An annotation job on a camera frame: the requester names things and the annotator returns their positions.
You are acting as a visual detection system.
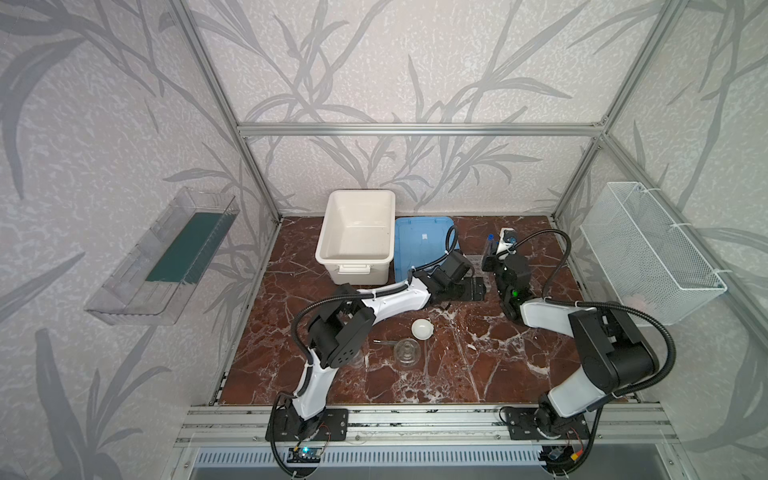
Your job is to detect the blue capped test tube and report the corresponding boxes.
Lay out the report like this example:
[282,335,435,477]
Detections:
[483,234,498,256]

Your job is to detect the clear test tube rack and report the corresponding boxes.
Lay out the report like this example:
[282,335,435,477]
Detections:
[467,254,496,294]

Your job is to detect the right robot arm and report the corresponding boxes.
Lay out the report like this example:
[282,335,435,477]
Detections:
[482,253,677,424]

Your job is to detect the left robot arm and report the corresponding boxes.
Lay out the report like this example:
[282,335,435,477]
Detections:
[287,251,487,422]

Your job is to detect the white ceramic dish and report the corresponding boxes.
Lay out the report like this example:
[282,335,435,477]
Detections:
[411,319,434,341]

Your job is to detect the blue plastic bin lid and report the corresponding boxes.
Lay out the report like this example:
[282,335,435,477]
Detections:
[393,217,454,282]

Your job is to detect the clear glass flask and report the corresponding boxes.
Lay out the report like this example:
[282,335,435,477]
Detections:
[393,338,422,368]

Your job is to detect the pink object in basket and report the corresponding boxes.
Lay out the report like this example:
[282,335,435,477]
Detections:
[622,294,652,315]

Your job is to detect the white plastic storage bin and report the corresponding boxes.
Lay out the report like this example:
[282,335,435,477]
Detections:
[315,190,396,286]

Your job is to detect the green circuit board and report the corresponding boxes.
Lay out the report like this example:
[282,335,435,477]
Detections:
[286,447,324,464]

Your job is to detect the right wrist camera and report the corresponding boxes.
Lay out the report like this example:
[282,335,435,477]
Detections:
[497,227,519,253]

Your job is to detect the white wire mesh basket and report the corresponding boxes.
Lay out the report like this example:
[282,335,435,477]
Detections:
[580,182,728,326]

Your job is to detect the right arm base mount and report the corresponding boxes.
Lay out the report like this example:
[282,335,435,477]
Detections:
[499,406,590,441]

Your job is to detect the right circuit board wires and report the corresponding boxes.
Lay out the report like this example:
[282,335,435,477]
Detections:
[539,445,586,472]

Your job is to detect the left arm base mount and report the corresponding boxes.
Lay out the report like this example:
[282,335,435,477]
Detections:
[265,407,349,442]

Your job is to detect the clear acrylic wall shelf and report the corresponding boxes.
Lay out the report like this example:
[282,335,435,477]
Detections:
[84,187,240,326]

